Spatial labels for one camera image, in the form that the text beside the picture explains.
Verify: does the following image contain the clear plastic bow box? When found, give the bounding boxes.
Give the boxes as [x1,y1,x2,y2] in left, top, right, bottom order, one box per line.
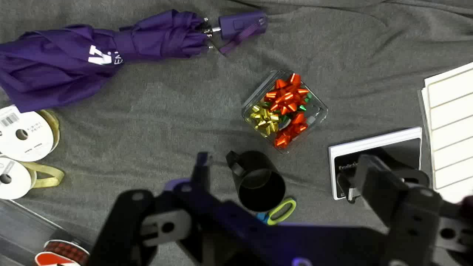
[240,71,330,154]

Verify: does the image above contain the white label sheets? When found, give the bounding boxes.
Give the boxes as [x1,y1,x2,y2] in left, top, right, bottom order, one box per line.
[420,60,473,199]

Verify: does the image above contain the blue green handled scissors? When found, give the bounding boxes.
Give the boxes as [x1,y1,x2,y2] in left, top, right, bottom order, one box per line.
[256,195,299,227]

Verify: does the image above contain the small red gift bow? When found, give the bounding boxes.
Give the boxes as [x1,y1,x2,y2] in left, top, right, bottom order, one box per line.
[272,111,311,149]

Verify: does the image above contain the red plaid ribbon spool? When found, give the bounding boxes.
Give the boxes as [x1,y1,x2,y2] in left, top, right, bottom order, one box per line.
[34,238,92,266]

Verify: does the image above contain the large red gift bow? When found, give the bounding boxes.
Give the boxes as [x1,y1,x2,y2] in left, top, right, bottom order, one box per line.
[263,72,311,117]

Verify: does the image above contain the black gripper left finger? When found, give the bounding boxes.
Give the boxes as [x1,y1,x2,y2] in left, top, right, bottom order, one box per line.
[87,151,220,266]

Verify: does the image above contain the clear plastic tray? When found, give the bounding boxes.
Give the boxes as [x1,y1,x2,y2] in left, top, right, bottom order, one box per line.
[0,198,93,266]

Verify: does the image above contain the white spool gold ribbon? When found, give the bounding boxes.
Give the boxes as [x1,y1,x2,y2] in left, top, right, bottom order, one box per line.
[0,155,67,201]

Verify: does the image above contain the gold gift bow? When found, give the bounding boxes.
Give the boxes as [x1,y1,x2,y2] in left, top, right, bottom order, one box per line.
[248,103,282,139]

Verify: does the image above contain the gray tablecloth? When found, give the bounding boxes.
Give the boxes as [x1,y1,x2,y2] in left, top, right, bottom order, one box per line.
[0,0,473,266]

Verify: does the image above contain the black cup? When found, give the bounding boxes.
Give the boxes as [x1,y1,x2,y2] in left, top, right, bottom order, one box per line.
[225,149,288,214]

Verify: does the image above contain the white flat box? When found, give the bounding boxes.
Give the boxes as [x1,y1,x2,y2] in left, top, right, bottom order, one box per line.
[327,125,426,202]

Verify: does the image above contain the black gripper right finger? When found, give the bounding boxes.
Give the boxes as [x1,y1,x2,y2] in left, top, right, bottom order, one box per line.
[345,152,473,266]

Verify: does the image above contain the white tape rolls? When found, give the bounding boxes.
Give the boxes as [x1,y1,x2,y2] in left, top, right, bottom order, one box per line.
[0,103,62,164]

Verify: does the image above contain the black tape dispenser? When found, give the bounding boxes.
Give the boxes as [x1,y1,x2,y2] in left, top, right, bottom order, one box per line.
[333,139,432,199]

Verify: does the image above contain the purple folded umbrella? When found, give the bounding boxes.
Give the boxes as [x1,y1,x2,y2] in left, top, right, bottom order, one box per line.
[0,9,271,112]

